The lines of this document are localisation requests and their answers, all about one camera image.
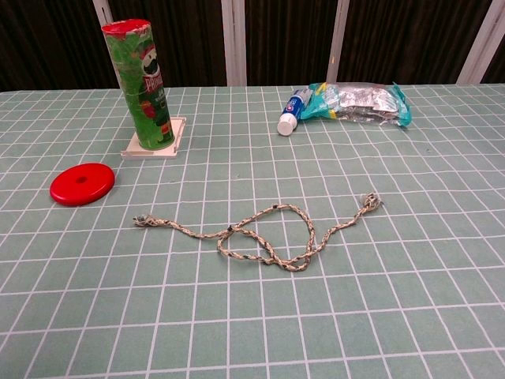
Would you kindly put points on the green checked tablecloth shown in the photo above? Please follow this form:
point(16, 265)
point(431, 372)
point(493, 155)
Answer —
point(252, 308)

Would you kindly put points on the red plastic disc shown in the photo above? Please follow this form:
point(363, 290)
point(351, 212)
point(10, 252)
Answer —
point(82, 184)

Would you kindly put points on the white blue toothpaste tube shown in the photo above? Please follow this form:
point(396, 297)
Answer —
point(292, 111)

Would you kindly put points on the white frame post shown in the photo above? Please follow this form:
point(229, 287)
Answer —
point(234, 39)
point(104, 16)
point(481, 43)
point(339, 39)

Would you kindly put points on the green Pringles can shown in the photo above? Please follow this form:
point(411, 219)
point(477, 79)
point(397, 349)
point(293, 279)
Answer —
point(144, 87)

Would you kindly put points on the teal silver snack bag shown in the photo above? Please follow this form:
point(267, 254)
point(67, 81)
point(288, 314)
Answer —
point(355, 104)

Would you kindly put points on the white square plastic base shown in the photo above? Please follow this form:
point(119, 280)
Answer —
point(177, 136)

